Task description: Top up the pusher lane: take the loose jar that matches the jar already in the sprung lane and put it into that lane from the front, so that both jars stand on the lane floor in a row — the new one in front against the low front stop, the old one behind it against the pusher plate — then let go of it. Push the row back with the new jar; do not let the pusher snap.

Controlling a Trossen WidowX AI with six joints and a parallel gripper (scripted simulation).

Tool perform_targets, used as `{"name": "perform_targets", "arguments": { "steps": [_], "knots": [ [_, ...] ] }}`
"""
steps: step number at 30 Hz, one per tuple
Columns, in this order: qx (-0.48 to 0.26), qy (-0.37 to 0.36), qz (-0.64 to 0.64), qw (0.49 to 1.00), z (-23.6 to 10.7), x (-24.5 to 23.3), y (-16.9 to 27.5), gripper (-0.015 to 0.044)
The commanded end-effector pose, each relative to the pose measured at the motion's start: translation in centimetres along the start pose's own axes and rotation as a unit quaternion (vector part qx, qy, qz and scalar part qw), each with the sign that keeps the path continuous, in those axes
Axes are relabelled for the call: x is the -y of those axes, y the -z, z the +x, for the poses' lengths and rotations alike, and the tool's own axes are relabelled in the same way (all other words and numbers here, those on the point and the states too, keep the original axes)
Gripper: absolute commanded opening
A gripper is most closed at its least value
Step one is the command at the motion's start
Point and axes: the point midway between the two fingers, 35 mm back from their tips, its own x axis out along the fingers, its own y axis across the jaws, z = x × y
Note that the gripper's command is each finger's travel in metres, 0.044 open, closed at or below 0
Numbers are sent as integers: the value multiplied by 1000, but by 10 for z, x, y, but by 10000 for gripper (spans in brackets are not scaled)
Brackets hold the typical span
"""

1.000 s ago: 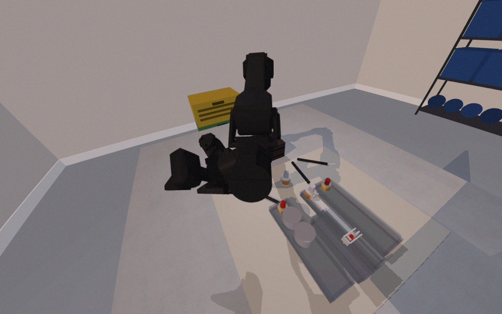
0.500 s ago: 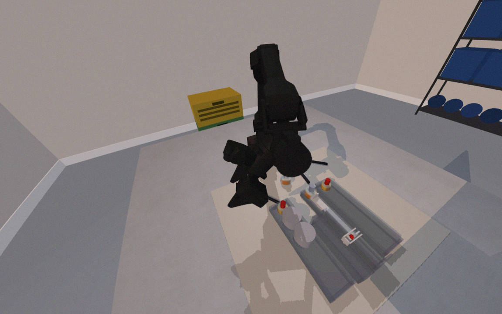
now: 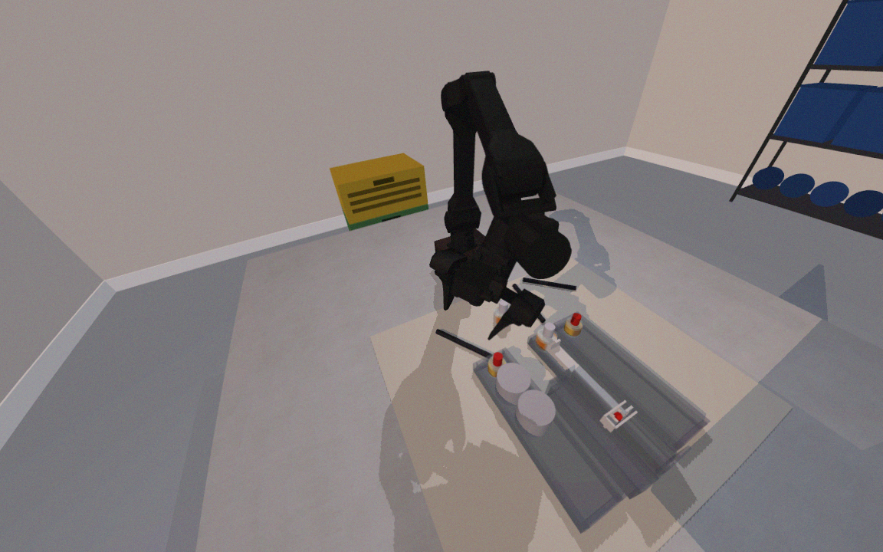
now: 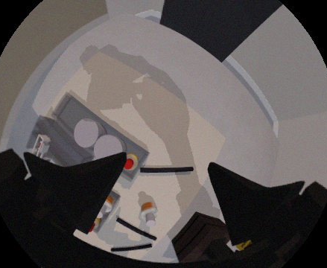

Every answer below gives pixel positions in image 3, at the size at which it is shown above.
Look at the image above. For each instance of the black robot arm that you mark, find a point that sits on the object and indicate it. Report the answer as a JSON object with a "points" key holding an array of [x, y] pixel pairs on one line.
{"points": [[513, 169]]}

